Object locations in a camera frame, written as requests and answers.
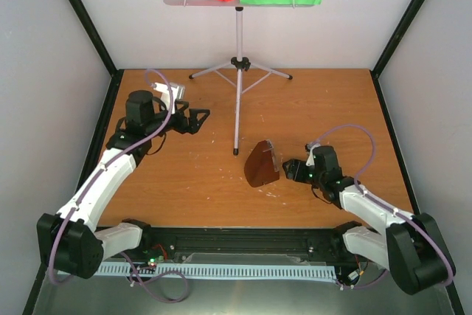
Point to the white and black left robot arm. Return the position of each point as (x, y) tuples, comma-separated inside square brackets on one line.
[(69, 241)]

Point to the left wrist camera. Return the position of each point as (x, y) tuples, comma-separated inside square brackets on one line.
[(170, 91)]

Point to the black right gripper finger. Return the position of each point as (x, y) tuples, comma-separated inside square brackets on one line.
[(288, 170), (288, 164)]

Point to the brown wooden metronome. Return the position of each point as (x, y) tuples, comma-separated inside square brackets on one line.
[(257, 169)]

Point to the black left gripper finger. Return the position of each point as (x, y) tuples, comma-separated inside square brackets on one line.
[(197, 118), (181, 104)]

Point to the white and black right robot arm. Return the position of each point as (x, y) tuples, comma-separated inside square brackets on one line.
[(409, 246)]

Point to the clear plastic metronome cover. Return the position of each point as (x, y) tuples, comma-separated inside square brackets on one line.
[(269, 152)]

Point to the light blue slotted cable duct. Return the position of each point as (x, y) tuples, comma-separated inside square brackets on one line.
[(195, 271)]

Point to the white tripod music stand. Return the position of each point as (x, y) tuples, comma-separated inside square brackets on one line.
[(239, 61)]

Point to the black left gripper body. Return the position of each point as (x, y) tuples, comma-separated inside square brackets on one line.
[(180, 126)]

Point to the small green circuit board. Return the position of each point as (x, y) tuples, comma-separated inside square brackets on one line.
[(154, 261)]

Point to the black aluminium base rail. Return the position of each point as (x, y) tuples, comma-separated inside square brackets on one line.
[(312, 245)]

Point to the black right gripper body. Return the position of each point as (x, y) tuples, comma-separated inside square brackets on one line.
[(305, 178)]

